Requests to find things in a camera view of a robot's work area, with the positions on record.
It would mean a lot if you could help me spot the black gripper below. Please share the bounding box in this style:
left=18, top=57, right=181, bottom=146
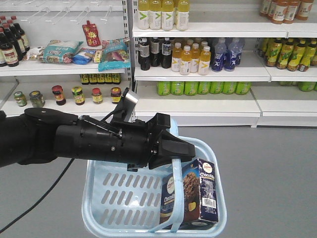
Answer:
left=54, top=113, right=195, bottom=170

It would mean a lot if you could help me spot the dark blue Chocofello cookie box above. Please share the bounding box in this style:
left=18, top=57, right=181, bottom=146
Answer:
left=159, top=158, right=218, bottom=230

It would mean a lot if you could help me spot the light blue plastic basket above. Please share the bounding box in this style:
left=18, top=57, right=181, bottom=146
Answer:
left=81, top=118, right=227, bottom=238

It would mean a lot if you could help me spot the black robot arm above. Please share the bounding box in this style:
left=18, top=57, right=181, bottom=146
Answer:
left=0, top=108, right=196, bottom=171

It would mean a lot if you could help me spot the white drinks shelving unit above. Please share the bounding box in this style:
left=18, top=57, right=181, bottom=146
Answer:
left=131, top=0, right=317, bottom=127

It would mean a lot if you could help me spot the teal snack bag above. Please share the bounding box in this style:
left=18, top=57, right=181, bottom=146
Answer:
left=98, top=38, right=131, bottom=72

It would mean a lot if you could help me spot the white sauce shelving unit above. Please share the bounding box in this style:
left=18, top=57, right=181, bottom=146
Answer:
left=0, top=0, right=129, bottom=118

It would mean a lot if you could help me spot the red spout sauce pouch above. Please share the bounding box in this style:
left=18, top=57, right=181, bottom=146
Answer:
left=82, top=20, right=101, bottom=47

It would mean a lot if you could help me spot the white teal noodle bag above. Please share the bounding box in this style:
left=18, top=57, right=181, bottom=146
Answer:
left=39, top=40, right=83, bottom=63

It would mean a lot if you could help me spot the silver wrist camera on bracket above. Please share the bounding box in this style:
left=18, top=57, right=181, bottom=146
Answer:
left=111, top=88, right=139, bottom=122

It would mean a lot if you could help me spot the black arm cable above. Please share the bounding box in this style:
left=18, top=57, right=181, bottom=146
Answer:
left=0, top=158, right=75, bottom=235

